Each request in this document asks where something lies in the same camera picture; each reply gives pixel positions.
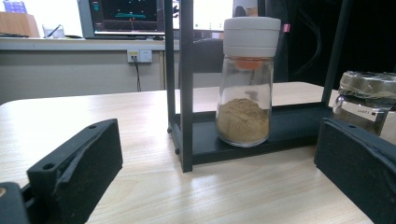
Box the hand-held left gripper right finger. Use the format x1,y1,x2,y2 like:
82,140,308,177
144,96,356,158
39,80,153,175
313,117,396,224

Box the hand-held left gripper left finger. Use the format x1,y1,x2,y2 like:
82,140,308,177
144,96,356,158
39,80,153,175
26,118,124,224

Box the glass spice jar steel lid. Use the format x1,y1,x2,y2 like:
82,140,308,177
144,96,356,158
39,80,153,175
331,70,396,137

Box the white lid spice jar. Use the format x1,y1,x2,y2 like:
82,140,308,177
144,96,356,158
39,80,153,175
215,16,282,148

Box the black metal two-tier rack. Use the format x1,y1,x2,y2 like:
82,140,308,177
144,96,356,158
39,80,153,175
163,0,356,174

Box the black curtain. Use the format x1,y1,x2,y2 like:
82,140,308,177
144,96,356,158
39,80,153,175
258,0,396,91

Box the clear pen cup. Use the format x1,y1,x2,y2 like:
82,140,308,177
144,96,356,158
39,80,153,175
41,22,66,40

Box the cardboard box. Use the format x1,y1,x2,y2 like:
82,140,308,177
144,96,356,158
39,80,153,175
0,11,41,39

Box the dark screen monitor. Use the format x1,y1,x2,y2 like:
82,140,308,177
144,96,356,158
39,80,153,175
78,0,166,38

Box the blue small box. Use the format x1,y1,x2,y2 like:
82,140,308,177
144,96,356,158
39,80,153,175
2,0,27,14

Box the white screen monitor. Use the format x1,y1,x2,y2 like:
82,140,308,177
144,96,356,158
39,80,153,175
172,0,234,32

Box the black power cable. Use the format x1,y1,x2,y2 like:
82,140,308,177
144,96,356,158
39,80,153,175
132,55,143,92

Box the white wall outlet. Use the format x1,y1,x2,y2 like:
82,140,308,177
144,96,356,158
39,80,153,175
126,49,153,64

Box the thin black wires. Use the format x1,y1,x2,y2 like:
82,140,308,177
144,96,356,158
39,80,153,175
298,8,323,73

